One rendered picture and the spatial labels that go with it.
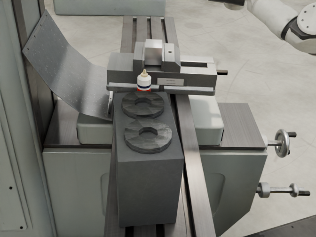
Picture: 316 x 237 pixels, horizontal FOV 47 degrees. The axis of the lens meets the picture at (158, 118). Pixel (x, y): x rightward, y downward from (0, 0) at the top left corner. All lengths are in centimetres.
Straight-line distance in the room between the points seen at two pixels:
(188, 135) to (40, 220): 73
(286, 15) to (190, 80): 37
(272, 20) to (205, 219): 50
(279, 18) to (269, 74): 237
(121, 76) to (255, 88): 201
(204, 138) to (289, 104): 177
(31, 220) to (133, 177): 86
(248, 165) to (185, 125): 41
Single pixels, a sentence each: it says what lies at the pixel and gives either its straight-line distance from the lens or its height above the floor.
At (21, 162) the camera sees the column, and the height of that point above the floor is 68.
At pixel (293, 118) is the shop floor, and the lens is 280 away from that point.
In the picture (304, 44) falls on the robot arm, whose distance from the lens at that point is 92.
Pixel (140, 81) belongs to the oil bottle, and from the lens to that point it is 105.
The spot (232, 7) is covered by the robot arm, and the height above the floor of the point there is 118.
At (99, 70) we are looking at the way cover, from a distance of 139.
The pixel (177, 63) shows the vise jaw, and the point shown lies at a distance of 111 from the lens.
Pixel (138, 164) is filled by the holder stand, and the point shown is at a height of 108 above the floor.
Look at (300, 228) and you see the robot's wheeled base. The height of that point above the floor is 59.
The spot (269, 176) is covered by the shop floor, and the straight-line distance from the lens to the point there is 227.
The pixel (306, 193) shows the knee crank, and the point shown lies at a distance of 156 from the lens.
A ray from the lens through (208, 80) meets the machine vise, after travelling 115.
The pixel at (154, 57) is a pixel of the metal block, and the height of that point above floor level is 101.
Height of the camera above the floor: 153
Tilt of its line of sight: 37 degrees down
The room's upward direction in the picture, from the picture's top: 4 degrees clockwise
